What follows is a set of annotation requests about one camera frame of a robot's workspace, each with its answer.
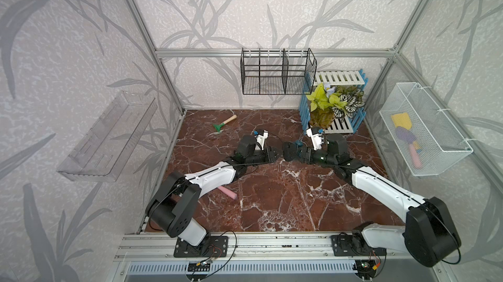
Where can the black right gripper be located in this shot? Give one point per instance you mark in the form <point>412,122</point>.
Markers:
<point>305,150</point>

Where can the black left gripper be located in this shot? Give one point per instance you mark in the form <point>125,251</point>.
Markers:
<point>269,157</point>

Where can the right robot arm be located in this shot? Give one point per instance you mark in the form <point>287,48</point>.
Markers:
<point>428,234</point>

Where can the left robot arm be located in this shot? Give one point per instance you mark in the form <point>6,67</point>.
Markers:
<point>174,204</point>

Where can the glass vase with plants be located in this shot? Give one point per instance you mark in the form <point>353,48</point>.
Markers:
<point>329,103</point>

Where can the blue white slatted wooden shelf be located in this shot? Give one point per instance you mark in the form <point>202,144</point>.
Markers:
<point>345,78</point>

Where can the yellow toy spade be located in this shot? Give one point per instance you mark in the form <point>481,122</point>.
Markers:
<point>402,120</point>

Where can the purple pink toy shovel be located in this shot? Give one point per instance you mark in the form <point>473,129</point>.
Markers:
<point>408,137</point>

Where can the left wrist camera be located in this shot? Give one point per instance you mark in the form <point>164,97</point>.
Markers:
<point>261,137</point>

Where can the green wooden-handled garden tool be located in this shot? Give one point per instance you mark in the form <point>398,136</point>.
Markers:
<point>219,126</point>

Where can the black wire wall basket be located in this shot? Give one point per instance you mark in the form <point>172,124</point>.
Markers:
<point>277,72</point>

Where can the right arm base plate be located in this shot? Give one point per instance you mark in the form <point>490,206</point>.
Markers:
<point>348,245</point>

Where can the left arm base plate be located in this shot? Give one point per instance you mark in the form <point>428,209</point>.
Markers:
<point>210,246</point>

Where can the white wire mesh basket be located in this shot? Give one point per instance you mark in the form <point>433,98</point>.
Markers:
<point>439,143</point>

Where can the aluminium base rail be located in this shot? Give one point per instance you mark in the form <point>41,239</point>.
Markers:
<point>242,246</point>

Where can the clear plastic wall shelf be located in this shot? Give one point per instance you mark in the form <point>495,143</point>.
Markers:
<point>103,152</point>

